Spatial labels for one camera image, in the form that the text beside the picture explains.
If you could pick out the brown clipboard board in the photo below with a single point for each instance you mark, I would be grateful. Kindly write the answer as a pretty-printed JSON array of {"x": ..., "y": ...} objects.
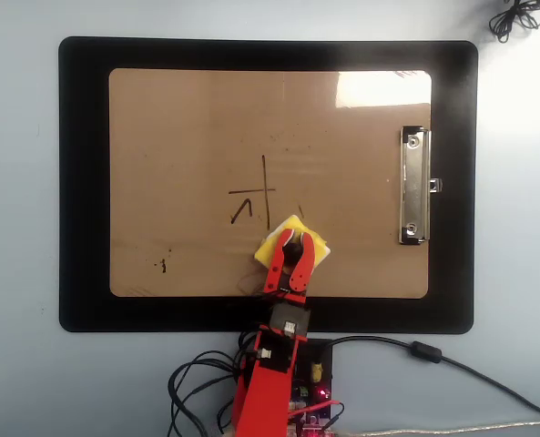
[{"x": 183, "y": 136}]

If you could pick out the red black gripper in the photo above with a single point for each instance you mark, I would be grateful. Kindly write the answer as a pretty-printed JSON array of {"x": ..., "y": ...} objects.
[{"x": 290, "y": 318}]

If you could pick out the silver metal clipboard clip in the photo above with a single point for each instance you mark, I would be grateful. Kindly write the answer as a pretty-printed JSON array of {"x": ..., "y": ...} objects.
[{"x": 414, "y": 191}]

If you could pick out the controller circuit board with led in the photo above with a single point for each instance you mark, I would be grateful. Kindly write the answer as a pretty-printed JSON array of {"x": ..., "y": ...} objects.
[{"x": 317, "y": 396}]

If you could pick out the black rubber mat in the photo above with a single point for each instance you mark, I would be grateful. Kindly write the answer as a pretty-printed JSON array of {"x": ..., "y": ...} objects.
[{"x": 83, "y": 182}]

